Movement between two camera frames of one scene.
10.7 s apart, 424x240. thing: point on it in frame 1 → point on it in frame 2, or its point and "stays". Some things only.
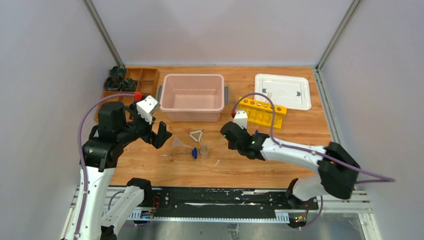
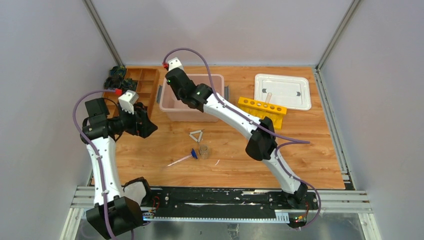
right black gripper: [230, 146] → [177, 94]
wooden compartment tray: [147, 78] stays
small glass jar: [203, 151] stays
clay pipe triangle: [200, 136] stays
